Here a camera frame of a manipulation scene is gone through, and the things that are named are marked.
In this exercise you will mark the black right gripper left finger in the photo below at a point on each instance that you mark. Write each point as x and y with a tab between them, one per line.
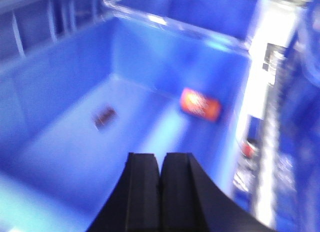
134	204

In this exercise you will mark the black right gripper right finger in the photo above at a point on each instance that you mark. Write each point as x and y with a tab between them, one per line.
192	202

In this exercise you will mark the dark cylindrical capacitor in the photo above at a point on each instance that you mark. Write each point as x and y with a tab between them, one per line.
104	117

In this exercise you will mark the orange cylindrical 4680 battery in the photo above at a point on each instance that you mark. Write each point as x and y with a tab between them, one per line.
197	104

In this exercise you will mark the large blue plastic bin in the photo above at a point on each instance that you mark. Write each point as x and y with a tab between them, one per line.
63	61

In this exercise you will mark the white roller conveyor rail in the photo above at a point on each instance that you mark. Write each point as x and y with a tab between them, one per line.
264	196

